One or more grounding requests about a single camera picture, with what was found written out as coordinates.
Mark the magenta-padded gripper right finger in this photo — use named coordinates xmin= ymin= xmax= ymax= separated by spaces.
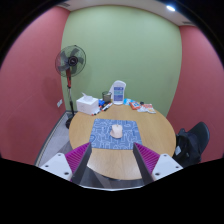
xmin=132 ymin=141 xmax=184 ymax=186

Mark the orange snack packet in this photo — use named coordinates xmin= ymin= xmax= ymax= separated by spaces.
xmin=143 ymin=103 xmax=157 ymax=115

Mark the beige computer mouse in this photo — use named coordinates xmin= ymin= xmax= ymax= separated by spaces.
xmin=109 ymin=123 xmax=124 ymax=139

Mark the black standing fan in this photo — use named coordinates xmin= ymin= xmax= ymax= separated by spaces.
xmin=54 ymin=44 xmax=87 ymax=130

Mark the white tissue box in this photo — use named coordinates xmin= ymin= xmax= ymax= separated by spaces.
xmin=75 ymin=92 xmax=100 ymax=116

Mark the black marker pen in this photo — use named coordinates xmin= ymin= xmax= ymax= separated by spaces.
xmin=101 ymin=102 xmax=114 ymax=112

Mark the dark pen cup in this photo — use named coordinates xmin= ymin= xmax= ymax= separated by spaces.
xmin=101 ymin=90 xmax=113 ymax=104

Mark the orange-red snack packet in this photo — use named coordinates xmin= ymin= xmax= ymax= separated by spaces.
xmin=129 ymin=100 xmax=142 ymax=111

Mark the blue patterned mouse pad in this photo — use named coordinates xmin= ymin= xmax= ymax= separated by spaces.
xmin=89 ymin=118 xmax=144 ymax=151

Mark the white snack packet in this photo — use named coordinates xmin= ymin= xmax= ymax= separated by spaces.
xmin=137 ymin=104 xmax=149 ymax=113

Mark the round ceiling light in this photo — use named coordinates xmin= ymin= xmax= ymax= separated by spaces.
xmin=165 ymin=4 xmax=177 ymax=13

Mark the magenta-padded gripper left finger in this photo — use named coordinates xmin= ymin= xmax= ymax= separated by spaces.
xmin=39 ymin=141 xmax=93 ymax=185

